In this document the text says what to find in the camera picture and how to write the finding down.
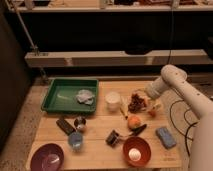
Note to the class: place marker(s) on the white fabric-covered gripper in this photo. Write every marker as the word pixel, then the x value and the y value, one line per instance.
pixel 153 90

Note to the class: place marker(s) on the dark red grape bunch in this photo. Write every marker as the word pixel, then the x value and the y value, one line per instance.
pixel 137 103

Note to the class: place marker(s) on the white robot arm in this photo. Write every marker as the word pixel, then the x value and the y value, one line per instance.
pixel 175 78

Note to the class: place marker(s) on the white plastic cup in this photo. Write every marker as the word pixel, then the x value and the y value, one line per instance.
pixel 113 101

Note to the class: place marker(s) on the small metal cup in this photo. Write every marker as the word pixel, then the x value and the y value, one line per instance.
pixel 80 123

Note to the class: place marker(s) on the orange carrot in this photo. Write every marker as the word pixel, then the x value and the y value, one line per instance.
pixel 152 112

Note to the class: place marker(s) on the orange fruit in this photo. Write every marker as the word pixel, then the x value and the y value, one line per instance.
pixel 133 122

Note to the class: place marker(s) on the dark eggplant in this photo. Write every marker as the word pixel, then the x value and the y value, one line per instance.
pixel 138 130

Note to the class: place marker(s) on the blue sponge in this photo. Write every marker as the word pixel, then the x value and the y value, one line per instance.
pixel 165 137

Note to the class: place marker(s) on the black object on shelf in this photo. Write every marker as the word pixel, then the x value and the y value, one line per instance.
pixel 137 46

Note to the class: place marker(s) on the dark small box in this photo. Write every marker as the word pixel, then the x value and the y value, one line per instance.
pixel 112 138

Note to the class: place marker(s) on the orange bowl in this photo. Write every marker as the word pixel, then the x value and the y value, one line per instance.
pixel 142 146

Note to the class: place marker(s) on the white lower shelf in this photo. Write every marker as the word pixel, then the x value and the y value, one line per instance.
pixel 116 58

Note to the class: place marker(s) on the white shelf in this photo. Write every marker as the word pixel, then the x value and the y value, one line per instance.
pixel 116 58
pixel 107 5

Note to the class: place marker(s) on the white egg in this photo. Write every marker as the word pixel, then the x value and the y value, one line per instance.
pixel 134 154

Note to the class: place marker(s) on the green plastic tray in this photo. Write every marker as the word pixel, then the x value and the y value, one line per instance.
pixel 62 96

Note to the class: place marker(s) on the dark chocolate bar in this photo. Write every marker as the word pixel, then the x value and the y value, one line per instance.
pixel 65 126

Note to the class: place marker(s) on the purple bowl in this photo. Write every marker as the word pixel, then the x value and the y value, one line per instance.
pixel 48 157

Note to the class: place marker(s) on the metal diagonal pole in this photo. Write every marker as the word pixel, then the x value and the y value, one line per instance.
pixel 22 33

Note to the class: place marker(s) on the white upper shelf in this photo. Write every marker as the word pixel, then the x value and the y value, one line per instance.
pixel 107 5

